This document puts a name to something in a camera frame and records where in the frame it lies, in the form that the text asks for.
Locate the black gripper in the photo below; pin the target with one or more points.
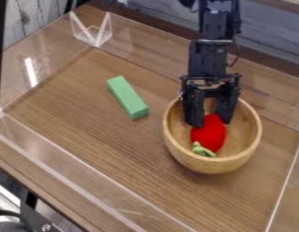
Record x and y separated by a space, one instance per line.
208 81

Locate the red plush strawberry toy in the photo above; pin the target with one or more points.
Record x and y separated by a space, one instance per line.
209 137

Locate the wooden bowl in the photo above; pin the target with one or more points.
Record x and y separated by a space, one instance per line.
244 132

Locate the green rectangular block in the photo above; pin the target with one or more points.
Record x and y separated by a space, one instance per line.
128 98

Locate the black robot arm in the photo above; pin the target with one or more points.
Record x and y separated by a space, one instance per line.
219 17

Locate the clear acrylic enclosure wall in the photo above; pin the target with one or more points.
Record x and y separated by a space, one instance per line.
100 166

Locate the clear acrylic corner bracket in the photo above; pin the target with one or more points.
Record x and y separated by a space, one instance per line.
92 35

